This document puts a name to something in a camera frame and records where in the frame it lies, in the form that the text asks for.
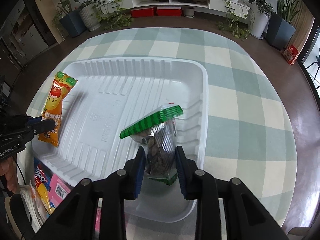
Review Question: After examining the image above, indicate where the orange cartoon snack packet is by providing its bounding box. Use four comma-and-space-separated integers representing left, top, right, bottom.
38, 71, 77, 147

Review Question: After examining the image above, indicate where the green topped seed packet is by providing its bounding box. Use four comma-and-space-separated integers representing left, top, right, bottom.
119, 103, 183, 186

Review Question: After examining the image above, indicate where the blue cake packet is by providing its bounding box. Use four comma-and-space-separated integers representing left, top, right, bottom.
34, 158, 55, 215

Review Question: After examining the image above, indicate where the pink wafer packet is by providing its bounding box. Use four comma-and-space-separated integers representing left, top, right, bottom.
48, 174, 101, 238

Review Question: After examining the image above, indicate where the clear orange cat packet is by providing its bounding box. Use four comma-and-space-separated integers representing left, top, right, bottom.
20, 185, 48, 233

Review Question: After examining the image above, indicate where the person's left hand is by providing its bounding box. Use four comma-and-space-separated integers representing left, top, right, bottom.
0, 157, 19, 193

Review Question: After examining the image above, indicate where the green checked tablecloth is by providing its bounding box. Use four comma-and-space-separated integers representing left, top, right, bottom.
17, 27, 298, 228

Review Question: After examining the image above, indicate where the white plastic tray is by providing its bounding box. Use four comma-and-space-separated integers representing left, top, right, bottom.
31, 57, 209, 223

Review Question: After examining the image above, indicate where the tall plant in blue pot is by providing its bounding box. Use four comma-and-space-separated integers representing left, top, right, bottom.
40, 0, 86, 37

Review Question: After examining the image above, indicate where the plant in white ribbed pot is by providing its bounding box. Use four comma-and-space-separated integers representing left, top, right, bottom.
79, 0, 100, 31

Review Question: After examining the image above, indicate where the trailing plant on console left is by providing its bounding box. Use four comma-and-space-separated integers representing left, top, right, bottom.
95, 0, 133, 30

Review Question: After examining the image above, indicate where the trailing plant on console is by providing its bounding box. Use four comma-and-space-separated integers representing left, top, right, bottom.
217, 0, 249, 40
95, 0, 133, 30

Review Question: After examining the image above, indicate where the small grey pot under console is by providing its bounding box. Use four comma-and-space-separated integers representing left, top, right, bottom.
183, 7, 195, 18

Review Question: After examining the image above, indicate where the left red storage box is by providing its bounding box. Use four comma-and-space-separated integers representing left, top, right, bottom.
131, 7, 155, 18

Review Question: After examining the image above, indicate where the red storage box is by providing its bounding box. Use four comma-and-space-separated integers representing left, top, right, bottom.
131, 7, 155, 18
156, 6, 182, 16

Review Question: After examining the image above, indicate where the red bag on floor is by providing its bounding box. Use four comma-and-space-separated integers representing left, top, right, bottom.
282, 45, 298, 65

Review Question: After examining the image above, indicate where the right red storage box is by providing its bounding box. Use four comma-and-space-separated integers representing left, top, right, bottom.
156, 6, 182, 16

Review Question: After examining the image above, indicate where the trailing plant on console right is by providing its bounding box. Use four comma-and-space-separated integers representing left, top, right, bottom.
217, 0, 249, 40

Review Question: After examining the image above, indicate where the white tv console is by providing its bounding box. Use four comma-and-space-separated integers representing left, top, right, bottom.
123, 0, 226, 15

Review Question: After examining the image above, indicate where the large leaf plant blue pot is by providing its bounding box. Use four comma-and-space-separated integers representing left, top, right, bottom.
266, 0, 299, 50

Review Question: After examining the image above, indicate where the plant in tall white pot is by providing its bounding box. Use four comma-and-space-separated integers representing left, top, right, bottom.
248, 0, 273, 40

